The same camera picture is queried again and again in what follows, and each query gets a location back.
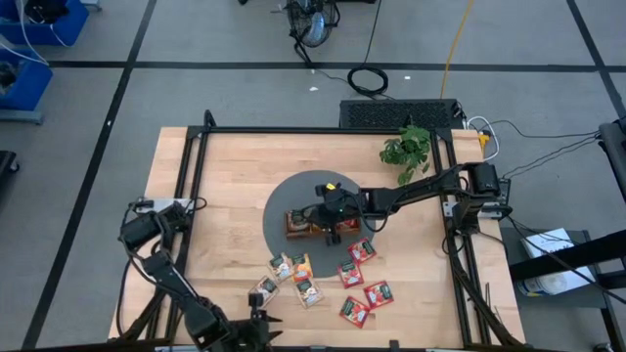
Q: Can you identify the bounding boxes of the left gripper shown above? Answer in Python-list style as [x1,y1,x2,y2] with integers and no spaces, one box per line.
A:
[217,291,284,352]

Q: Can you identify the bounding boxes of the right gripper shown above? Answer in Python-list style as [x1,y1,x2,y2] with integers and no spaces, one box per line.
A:
[305,183,366,246]

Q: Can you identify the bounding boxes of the wooden three-compartment tray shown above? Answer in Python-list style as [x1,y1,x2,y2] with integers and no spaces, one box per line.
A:
[285,208,362,241]

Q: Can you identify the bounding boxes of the round grey placemat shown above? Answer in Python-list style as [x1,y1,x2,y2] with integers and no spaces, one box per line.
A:
[262,169,379,279]

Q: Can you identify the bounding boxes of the potted green plant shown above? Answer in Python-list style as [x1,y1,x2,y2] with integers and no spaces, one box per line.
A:
[379,124,434,187]

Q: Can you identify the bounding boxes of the black perforated computer case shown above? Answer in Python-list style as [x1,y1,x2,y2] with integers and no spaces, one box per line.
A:
[337,98,467,131]

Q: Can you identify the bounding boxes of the black floor fan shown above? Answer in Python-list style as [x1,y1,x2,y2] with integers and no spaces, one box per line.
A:
[285,0,342,50]

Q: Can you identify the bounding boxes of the white paper bag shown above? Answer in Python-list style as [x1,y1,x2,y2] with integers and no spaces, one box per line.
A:
[518,227,597,297]

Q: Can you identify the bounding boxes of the black shelf cart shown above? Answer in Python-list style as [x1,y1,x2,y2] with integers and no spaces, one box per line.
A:
[502,228,626,324]

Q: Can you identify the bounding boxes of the black chair base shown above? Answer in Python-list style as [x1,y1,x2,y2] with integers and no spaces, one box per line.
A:
[0,150,21,197]

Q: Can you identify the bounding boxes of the blue storage bin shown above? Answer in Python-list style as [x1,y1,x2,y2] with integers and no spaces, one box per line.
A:
[0,47,54,112]
[0,0,91,48]

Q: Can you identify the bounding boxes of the coiled black cable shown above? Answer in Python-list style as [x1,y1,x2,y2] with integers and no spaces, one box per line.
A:
[345,65,391,98]

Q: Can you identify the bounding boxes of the white cable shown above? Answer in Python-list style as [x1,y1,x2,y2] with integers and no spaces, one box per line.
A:
[466,114,502,163]

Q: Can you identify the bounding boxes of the yellow cable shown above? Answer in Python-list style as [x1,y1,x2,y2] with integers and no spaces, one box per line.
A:
[438,0,475,101]

